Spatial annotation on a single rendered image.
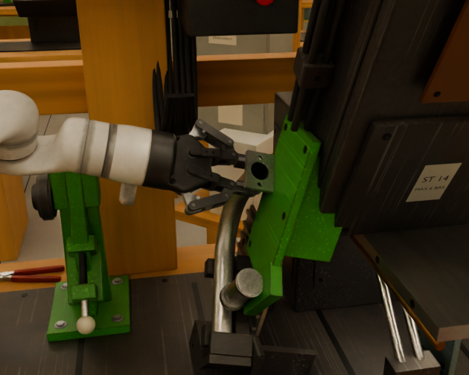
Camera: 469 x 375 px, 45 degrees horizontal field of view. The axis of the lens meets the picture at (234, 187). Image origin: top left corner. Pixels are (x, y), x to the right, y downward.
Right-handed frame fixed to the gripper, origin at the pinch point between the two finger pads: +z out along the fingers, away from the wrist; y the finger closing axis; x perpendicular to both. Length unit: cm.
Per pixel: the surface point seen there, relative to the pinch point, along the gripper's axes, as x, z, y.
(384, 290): -3.7, 18.1, -14.4
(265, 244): 0.3, 2.9, -9.2
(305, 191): -8.6, 4.6, -4.7
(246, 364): 8.1, 3.7, -23.9
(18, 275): 48, -30, -7
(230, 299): 4.4, -0.2, -16.2
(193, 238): 218, 42, 58
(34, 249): 235, -37, 45
